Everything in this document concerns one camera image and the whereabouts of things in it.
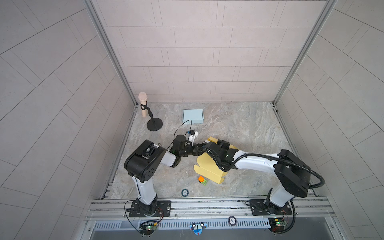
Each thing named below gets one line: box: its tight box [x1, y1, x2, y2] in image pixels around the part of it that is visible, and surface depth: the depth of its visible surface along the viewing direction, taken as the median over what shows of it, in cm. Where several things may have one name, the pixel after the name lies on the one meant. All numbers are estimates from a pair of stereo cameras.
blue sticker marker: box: [189, 222, 208, 236], surface depth 67 cm
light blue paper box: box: [182, 109, 204, 124], surface depth 108 cm
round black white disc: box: [228, 215, 237, 227], surface depth 69 cm
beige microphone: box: [138, 92, 148, 118], surface depth 86 cm
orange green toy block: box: [198, 176, 208, 186], surface depth 79 cm
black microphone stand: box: [140, 101, 163, 132], surface depth 104 cm
